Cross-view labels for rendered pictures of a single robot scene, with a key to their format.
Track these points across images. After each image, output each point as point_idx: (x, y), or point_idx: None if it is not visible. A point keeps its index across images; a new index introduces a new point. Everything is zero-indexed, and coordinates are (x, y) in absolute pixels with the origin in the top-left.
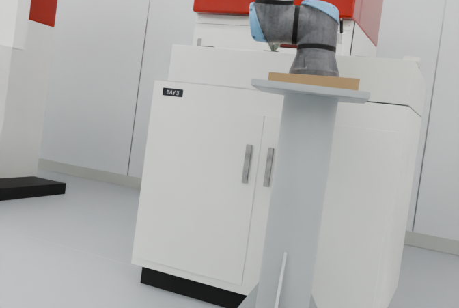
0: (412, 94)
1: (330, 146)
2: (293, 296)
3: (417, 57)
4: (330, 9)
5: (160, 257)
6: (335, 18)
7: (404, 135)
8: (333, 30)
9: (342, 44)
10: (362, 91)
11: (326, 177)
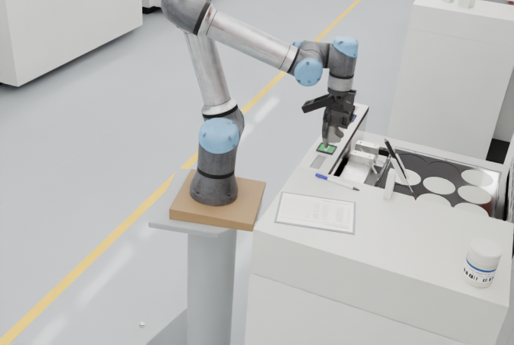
0: (271, 267)
1: (200, 254)
2: (187, 338)
3: (475, 250)
4: (200, 137)
5: None
6: (203, 147)
7: (250, 300)
8: (202, 157)
9: (388, 173)
10: (150, 219)
11: (201, 276)
